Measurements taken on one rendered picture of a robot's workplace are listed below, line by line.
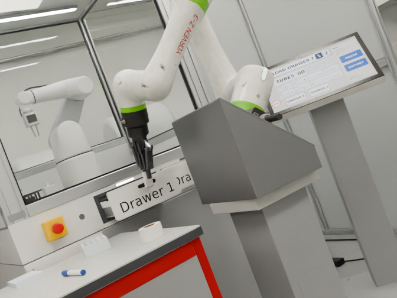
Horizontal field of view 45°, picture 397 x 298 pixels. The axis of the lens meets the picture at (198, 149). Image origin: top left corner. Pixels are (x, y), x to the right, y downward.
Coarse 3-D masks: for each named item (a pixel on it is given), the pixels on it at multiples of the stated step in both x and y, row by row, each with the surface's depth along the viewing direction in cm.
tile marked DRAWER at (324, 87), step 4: (324, 84) 213; (312, 88) 215; (316, 88) 214; (320, 88) 213; (324, 88) 212; (328, 88) 211; (308, 92) 214; (312, 92) 213; (316, 92) 212; (320, 92) 212; (312, 96) 212
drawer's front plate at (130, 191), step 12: (168, 168) 185; (156, 180) 181; (168, 180) 184; (108, 192) 171; (120, 192) 173; (132, 192) 175; (144, 192) 178; (156, 192) 180; (168, 192) 183; (180, 192) 186; (132, 204) 175; (144, 204) 177; (120, 216) 171
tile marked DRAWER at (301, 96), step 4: (304, 92) 215; (292, 96) 216; (296, 96) 215; (300, 96) 214; (304, 96) 214; (288, 100) 216; (292, 100) 215; (296, 100) 214; (300, 100) 213; (288, 104) 214; (292, 104) 214
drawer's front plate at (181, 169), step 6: (180, 162) 204; (174, 168) 201; (180, 168) 203; (186, 168) 205; (180, 174) 202; (186, 174) 204; (180, 180) 202; (186, 180) 203; (192, 180) 205; (180, 186) 201; (186, 186) 203
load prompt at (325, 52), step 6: (312, 54) 226; (318, 54) 224; (324, 54) 223; (330, 54) 222; (300, 60) 226; (306, 60) 225; (312, 60) 224; (282, 66) 228; (288, 66) 227; (294, 66) 226; (300, 66) 224; (276, 72) 228; (282, 72) 226
